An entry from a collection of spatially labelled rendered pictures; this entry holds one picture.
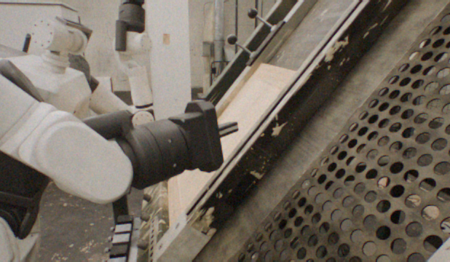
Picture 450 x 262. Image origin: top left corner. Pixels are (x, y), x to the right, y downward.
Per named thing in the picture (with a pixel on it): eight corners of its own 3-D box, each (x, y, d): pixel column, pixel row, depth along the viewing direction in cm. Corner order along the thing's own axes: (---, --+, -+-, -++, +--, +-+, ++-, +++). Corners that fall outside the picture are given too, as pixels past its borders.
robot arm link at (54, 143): (114, 215, 35) (-2, 145, 28) (88, 204, 41) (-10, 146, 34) (145, 167, 37) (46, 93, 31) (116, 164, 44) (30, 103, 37)
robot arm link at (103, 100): (137, 145, 107) (83, 105, 95) (128, 136, 118) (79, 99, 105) (159, 120, 109) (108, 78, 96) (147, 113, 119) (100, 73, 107)
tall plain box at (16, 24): (49, 153, 398) (22, 9, 345) (97, 148, 413) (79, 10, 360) (25, 182, 315) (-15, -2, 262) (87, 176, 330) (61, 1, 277)
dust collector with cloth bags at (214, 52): (197, 100, 745) (194, 2, 678) (225, 98, 763) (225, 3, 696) (209, 112, 619) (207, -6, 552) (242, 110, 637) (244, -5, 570)
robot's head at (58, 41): (25, 52, 70) (35, 14, 68) (60, 57, 79) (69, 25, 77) (46, 62, 68) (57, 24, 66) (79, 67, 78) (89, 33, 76)
